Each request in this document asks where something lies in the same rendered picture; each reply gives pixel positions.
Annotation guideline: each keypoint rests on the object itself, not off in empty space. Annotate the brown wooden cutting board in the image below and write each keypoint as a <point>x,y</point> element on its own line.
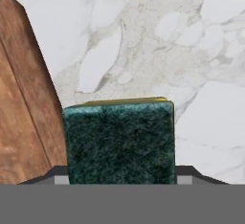
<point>25,106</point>

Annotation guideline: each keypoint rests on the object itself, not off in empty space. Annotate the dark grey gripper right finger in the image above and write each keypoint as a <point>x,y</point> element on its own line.
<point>188,175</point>

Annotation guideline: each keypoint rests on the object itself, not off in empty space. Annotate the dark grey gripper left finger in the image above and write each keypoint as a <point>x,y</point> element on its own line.
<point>57,175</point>

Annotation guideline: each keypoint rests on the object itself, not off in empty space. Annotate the green and yellow sponge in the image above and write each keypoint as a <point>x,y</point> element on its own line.
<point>121,141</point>

